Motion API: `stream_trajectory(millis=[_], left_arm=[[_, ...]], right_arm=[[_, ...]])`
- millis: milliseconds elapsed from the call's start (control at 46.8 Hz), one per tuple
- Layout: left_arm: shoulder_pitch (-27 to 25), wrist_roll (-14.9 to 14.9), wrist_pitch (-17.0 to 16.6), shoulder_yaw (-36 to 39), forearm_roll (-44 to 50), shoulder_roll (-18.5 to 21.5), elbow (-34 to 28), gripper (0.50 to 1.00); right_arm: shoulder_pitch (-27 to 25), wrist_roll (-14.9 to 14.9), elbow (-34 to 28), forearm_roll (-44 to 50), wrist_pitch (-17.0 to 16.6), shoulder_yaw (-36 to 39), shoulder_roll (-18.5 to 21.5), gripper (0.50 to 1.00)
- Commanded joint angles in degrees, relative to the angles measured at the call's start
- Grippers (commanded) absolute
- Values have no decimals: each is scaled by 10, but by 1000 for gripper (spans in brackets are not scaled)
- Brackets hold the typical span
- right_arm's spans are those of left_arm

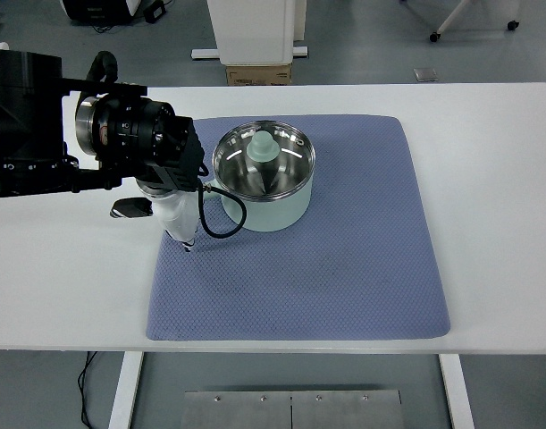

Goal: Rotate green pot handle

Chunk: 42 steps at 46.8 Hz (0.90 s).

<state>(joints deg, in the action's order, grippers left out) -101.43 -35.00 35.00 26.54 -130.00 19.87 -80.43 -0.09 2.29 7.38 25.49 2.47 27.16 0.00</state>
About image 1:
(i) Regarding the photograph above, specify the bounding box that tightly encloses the glass lid with green knob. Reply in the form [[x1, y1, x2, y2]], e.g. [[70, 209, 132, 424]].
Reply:
[[212, 119, 317, 200]]

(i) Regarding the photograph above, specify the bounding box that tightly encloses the white wheeled cart frame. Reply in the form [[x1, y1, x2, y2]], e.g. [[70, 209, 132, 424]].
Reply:
[[399, 0, 522, 44]]

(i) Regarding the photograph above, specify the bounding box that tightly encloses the black and white machine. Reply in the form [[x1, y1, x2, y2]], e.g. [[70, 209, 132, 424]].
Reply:
[[60, 0, 142, 23]]

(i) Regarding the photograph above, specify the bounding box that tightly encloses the brown cardboard box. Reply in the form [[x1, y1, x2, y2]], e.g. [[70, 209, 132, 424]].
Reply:
[[225, 63, 294, 87]]

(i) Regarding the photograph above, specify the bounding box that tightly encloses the blue textured mat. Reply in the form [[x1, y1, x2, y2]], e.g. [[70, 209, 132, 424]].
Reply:
[[146, 114, 452, 342]]

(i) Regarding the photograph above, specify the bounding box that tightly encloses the white table leg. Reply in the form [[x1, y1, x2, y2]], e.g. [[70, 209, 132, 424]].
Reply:
[[437, 354, 476, 429], [107, 351, 145, 429]]

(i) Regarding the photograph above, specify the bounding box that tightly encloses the green pot with handle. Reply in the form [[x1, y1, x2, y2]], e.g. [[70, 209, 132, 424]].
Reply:
[[205, 119, 317, 232]]

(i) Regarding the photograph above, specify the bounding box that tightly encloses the white pedestal cabinet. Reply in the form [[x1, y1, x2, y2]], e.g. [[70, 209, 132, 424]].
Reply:
[[190, 0, 309, 66]]

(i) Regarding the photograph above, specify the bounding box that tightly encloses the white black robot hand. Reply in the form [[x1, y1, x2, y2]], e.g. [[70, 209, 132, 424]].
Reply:
[[109, 190, 202, 255]]

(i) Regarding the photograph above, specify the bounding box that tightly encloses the black floor cable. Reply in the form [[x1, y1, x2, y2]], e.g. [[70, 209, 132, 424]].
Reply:
[[78, 351, 99, 429]]

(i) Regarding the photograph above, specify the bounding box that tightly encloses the small black box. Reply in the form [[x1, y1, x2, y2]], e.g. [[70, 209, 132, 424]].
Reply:
[[142, 0, 168, 24]]

